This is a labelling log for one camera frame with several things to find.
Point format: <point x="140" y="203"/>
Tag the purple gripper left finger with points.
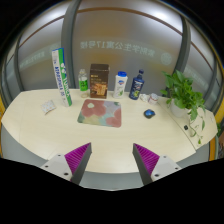
<point x="70" y="166"/>

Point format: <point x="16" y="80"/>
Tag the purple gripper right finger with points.
<point x="151" y="166"/>

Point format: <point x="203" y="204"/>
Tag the blue black computer mouse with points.
<point x="149" y="113"/>

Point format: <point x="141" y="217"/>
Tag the floral mouse pad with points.
<point x="100" y="112"/>

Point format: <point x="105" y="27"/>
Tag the small white snack packet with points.
<point x="48" y="106"/>

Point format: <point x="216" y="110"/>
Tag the crumpled white tissue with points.
<point x="144" y="97"/>

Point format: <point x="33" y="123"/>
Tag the green potted plant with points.
<point x="179" y="92"/>

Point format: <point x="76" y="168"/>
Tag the dark blue bottle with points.
<point x="137" y="85"/>

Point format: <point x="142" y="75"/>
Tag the clear green-label bottle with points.
<point x="83" y="83"/>

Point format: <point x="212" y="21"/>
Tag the white blue-cap lotion bottle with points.
<point x="120" y="84"/>

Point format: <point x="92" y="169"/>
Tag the brown paper box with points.
<point x="99" y="80"/>

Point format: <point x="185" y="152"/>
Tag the green white shuttlecock tube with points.
<point x="61" y="76"/>

